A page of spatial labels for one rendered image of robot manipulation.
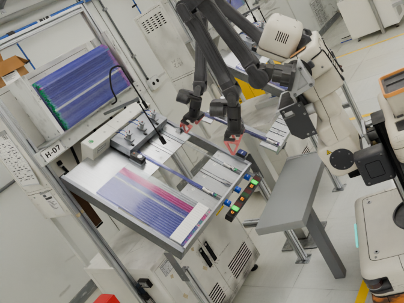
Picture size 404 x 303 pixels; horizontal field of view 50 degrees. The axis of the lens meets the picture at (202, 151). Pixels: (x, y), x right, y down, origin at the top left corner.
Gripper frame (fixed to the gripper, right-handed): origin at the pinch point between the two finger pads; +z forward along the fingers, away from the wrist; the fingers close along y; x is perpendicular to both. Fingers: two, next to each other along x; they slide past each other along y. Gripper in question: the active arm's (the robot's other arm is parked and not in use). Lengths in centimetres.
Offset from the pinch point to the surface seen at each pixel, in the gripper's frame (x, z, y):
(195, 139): -0.3, 14.8, -8.7
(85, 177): -26, 15, 52
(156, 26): -86, 8, -83
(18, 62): -98, -6, 27
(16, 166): -65, 27, 62
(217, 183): 27.5, 14.0, 12.4
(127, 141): -23.4, 8.6, 24.0
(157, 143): -14.2, 14.4, 9.3
